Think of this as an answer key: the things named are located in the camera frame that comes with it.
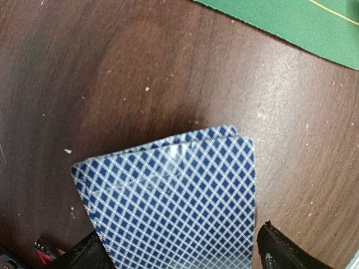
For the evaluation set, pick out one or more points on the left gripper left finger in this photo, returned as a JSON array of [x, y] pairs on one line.
[[88, 253]]

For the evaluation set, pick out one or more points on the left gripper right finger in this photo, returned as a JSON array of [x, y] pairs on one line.
[[278, 251]]

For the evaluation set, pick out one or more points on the red black triangle button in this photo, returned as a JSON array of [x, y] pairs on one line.
[[46, 251]]

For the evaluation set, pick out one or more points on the round green poker mat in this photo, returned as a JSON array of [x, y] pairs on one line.
[[328, 29]]

